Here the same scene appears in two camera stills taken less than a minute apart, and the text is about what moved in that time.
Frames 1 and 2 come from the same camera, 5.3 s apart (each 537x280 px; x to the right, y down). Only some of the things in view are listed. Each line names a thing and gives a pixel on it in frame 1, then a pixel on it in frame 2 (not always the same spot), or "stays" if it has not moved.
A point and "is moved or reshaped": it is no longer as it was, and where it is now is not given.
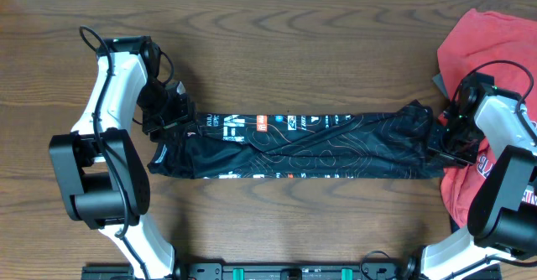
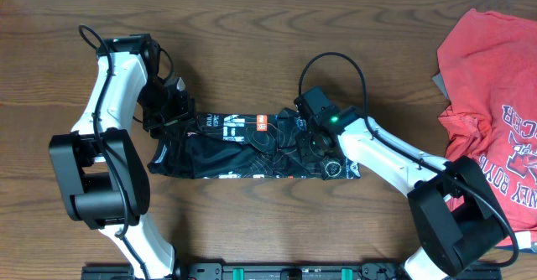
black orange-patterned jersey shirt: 389,144 is moved or reshaped
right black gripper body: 459,142 → 310,149
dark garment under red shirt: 439,82 stays
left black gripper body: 164,113 stays
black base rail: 285,271 stays
